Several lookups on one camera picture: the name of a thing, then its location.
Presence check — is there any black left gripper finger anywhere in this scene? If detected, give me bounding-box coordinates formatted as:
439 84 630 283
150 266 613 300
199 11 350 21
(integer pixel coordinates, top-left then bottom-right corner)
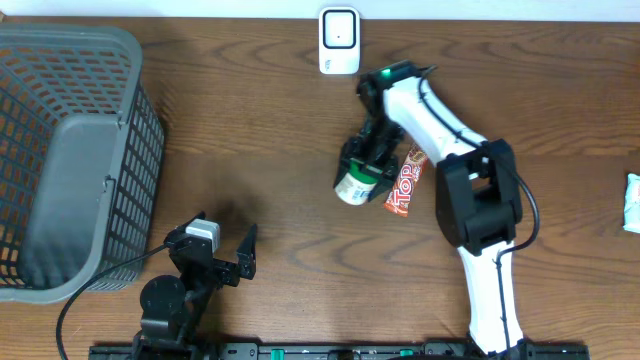
236 224 258 280
174 211 206 234

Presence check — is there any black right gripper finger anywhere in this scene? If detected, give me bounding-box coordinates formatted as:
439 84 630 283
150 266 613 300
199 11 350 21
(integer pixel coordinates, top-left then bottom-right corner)
333 144 357 188
367 155 400 202

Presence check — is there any red Top chocolate bar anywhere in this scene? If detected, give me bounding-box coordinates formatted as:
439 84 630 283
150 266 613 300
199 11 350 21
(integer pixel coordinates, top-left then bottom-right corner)
384 143 428 217

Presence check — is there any green lid jar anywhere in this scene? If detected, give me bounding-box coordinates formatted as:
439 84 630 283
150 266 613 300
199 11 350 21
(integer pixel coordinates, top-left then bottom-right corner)
334 159 381 206

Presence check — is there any teal wet wipes pack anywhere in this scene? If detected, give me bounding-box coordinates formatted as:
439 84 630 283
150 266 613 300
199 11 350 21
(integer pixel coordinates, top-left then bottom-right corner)
623 173 640 234

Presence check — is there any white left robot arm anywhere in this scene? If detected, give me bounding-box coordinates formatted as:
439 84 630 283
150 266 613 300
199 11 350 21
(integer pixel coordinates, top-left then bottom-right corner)
128 212 258 360

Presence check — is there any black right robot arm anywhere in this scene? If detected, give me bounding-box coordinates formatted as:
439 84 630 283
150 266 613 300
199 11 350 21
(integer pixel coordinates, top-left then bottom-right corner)
333 61 540 356

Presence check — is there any white barcode scanner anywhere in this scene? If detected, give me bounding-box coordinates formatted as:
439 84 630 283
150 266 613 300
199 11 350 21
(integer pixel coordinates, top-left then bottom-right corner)
318 6 361 75

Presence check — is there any grey plastic basket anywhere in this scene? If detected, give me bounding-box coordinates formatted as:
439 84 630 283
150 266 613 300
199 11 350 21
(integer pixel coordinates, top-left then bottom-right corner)
1 24 165 304

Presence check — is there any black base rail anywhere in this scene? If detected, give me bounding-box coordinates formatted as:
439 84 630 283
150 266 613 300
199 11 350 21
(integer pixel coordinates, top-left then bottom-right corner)
88 340 592 360

